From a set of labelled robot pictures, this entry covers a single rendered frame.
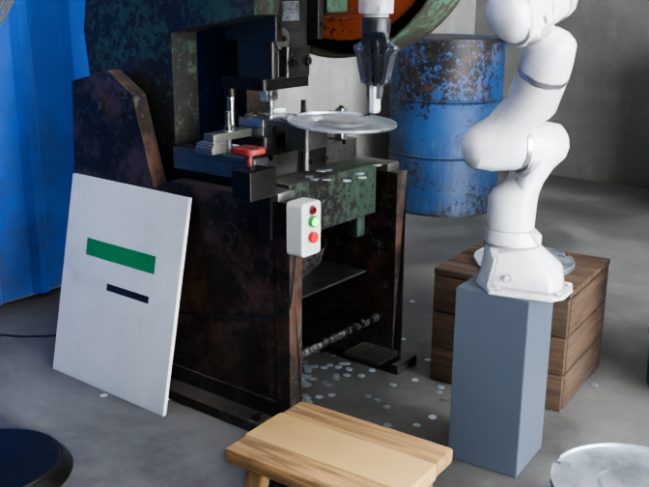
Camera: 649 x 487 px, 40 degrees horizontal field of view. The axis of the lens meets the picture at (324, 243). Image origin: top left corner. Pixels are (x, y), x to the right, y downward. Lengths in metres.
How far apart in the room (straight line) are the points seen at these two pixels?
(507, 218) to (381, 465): 0.73
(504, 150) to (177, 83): 0.96
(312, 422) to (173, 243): 0.86
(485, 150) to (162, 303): 0.99
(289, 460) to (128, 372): 1.07
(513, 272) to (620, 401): 0.74
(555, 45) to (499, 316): 0.63
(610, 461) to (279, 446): 0.61
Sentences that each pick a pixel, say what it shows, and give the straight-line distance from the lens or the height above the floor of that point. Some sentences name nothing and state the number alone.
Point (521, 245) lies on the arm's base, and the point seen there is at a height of 0.56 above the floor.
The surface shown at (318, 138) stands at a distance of 2.43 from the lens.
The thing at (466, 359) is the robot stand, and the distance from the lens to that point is 2.18.
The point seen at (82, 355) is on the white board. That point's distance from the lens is 2.76.
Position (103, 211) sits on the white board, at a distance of 2.66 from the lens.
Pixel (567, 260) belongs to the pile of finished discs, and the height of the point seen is 0.36.
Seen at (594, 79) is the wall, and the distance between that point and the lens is 5.59.
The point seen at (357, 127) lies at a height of 0.78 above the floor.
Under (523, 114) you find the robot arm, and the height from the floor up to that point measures 0.87.
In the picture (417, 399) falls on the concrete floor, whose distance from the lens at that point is 2.60.
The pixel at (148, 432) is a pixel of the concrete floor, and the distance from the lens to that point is 2.45.
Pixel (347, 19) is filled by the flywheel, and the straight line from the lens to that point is 2.76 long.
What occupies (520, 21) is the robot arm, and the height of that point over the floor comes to 1.06.
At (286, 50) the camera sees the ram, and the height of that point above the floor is 0.97.
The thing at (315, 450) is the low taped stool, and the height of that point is 0.33.
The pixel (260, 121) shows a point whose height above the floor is 0.78.
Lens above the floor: 1.14
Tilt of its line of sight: 16 degrees down
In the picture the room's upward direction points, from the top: straight up
